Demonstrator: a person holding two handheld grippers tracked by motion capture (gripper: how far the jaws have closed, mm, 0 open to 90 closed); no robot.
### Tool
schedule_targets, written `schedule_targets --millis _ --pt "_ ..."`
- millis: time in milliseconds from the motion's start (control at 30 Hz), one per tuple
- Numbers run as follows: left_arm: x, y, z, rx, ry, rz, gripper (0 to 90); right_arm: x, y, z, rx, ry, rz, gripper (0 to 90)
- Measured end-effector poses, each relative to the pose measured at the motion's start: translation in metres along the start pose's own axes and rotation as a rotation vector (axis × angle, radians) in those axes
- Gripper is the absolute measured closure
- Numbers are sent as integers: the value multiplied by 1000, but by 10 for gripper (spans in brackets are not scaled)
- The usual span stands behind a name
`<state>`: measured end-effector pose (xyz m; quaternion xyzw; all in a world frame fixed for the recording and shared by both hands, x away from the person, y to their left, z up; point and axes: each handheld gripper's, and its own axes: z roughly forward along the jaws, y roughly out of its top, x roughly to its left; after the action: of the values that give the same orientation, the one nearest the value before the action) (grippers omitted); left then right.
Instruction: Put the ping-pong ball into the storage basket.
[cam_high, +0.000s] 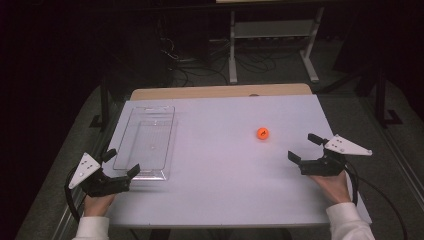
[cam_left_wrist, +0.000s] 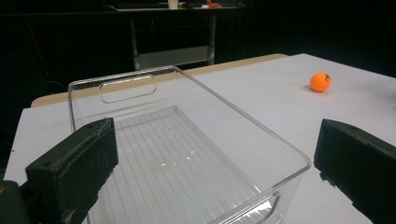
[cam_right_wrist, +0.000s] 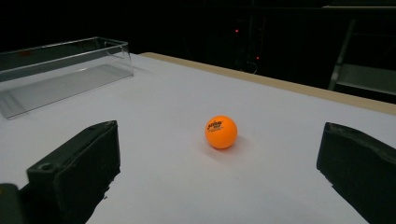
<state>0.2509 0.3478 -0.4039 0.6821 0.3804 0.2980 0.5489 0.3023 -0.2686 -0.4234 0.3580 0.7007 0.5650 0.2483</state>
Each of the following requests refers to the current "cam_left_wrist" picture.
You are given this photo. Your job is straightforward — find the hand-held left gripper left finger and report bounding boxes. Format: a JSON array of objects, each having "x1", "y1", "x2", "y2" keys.
[{"x1": 25, "y1": 117, "x2": 120, "y2": 224}]

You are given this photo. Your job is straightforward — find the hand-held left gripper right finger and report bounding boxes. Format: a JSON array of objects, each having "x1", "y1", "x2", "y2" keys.
[{"x1": 313, "y1": 118, "x2": 396, "y2": 224}]

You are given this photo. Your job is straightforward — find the orange ball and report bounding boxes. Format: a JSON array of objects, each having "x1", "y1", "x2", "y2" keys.
[{"x1": 309, "y1": 72, "x2": 332, "y2": 93}]

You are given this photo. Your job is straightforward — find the clear plastic storage bin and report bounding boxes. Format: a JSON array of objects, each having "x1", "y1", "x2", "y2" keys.
[{"x1": 67, "y1": 65, "x2": 312, "y2": 224}]

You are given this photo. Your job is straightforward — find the metal frame table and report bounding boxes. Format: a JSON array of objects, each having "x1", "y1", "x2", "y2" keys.
[{"x1": 106, "y1": 2, "x2": 250, "y2": 71}]

